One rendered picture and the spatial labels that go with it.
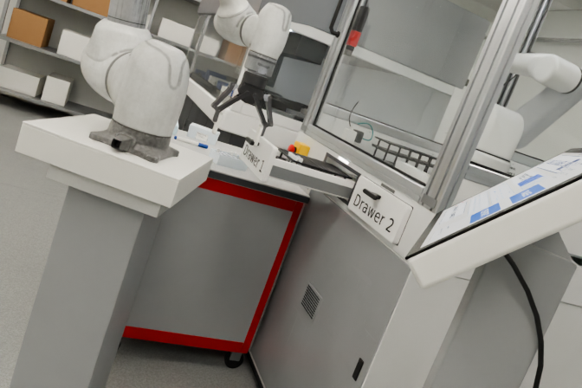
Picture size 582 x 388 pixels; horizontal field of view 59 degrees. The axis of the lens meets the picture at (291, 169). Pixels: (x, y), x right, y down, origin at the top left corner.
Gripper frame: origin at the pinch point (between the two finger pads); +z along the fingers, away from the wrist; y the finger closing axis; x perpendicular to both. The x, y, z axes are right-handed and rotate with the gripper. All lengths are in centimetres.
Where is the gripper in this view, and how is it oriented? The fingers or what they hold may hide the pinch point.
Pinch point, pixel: (235, 136)
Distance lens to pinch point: 162.2
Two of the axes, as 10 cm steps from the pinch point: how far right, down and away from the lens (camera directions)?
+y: 8.9, 2.6, 3.8
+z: -3.4, 9.3, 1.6
